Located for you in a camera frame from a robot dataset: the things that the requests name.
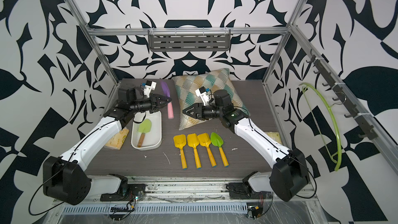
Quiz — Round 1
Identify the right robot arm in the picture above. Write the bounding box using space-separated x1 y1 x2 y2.
182 90 311 202

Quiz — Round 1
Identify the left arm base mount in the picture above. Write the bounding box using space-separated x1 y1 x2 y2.
100 184 147 202

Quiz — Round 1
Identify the purple shovel pink handle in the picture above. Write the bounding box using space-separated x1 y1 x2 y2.
160 80 175 119

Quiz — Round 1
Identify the patterned teal yellow cushion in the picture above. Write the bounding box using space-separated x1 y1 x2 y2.
172 68 251 131

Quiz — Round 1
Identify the grey wall shelf rack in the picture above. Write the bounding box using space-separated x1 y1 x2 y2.
148 28 232 52

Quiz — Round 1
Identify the aluminium frame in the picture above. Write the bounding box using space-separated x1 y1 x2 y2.
51 0 398 224

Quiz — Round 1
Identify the yellow toy shovel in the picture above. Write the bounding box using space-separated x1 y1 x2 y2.
173 134 188 170
187 133 202 169
198 133 217 167

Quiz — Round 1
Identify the right tissue pack yellow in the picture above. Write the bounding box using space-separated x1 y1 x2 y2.
266 132 283 145

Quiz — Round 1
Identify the white cable duct strip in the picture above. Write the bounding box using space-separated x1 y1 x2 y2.
62 202 248 215

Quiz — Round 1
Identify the white storage box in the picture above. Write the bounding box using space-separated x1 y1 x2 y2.
131 111 162 151

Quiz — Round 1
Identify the green shovel yellow handle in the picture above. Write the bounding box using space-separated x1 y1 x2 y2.
210 132 229 167

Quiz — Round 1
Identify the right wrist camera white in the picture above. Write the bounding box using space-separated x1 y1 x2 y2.
195 87 211 106

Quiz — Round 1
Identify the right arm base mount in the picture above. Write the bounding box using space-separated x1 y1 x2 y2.
226 183 272 200

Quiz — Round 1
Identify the black hook rail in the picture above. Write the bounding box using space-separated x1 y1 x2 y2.
308 49 378 140

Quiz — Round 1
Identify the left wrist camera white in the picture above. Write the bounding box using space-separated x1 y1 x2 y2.
142 80 157 98

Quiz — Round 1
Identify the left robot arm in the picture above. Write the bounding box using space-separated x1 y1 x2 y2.
42 89 172 205

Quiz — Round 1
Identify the green plastic hanger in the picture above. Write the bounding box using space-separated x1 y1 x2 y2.
300 82 343 172

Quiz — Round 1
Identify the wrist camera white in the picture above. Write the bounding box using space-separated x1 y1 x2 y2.
195 87 211 106
142 80 157 98

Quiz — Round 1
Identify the light green trowel wooden handle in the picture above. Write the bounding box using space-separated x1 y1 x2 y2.
137 119 152 148

